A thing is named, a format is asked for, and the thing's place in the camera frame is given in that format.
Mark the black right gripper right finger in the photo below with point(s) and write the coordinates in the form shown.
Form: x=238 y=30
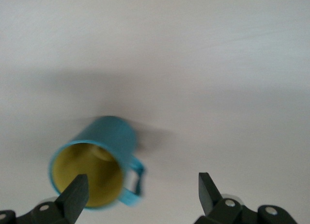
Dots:
x=208 y=195

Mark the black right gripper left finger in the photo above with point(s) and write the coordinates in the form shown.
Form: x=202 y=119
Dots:
x=72 y=199

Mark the teal mug yellow inside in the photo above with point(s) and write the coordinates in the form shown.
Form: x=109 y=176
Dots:
x=109 y=136

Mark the large table cover sheet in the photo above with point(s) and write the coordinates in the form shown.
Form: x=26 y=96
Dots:
x=169 y=52

